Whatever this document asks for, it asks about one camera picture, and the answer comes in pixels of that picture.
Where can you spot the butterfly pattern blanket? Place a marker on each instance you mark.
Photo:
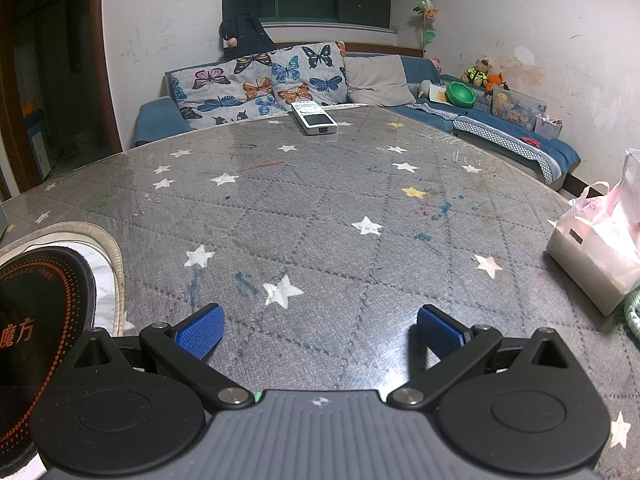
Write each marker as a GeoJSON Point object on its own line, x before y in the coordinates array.
{"type": "Point", "coordinates": [220, 90]}

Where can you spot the white remote control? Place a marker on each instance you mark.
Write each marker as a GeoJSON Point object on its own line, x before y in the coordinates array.
{"type": "Point", "coordinates": [315, 119]}

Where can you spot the colourful storage box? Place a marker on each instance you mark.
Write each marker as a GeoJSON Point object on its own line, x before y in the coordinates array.
{"type": "Point", "coordinates": [517, 107]}

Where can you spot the green bowl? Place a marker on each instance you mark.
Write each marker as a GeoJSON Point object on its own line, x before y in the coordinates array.
{"type": "Point", "coordinates": [460, 94]}

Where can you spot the grey pillow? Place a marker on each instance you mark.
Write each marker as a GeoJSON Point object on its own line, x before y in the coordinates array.
{"type": "Point", "coordinates": [377, 80]}

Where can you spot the brown wooden door frame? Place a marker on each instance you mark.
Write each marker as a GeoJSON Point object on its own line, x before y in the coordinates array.
{"type": "Point", "coordinates": [107, 85]}

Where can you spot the grey star-patterned desktop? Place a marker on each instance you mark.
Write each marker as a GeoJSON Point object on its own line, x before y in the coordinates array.
{"type": "Point", "coordinates": [320, 210]}

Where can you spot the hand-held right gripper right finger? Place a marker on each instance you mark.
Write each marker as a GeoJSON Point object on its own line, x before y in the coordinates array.
{"type": "Point", "coordinates": [440, 330]}

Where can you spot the small red toy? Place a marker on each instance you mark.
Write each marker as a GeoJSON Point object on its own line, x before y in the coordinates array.
{"type": "Point", "coordinates": [531, 141]}

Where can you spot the orange plush toy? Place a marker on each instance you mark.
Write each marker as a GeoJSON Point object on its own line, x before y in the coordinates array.
{"type": "Point", "coordinates": [496, 81]}

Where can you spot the paper pinwheel flower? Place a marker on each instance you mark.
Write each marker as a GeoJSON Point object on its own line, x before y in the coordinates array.
{"type": "Point", "coordinates": [425, 12]}

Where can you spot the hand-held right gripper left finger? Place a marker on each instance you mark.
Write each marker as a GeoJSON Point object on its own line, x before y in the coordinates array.
{"type": "Point", "coordinates": [200, 332]}

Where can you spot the clear plastic box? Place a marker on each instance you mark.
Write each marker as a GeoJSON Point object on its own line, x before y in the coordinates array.
{"type": "Point", "coordinates": [548, 127]}

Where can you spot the pink plush toy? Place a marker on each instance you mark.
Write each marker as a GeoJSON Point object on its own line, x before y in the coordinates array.
{"type": "Point", "coordinates": [437, 65]}

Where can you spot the plush bear toy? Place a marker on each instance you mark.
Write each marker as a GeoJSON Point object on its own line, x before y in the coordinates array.
{"type": "Point", "coordinates": [477, 74]}

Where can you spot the butterfly print cushion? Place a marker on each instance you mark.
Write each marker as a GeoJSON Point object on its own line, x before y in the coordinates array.
{"type": "Point", "coordinates": [310, 75]}

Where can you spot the black jacket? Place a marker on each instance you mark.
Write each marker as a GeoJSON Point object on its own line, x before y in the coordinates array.
{"type": "Point", "coordinates": [245, 35]}

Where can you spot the white tissue bag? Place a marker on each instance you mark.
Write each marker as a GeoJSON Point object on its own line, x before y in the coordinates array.
{"type": "Point", "coordinates": [590, 255]}

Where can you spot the blue sofa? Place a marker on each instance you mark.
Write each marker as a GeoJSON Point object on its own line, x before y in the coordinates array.
{"type": "Point", "coordinates": [155, 120]}

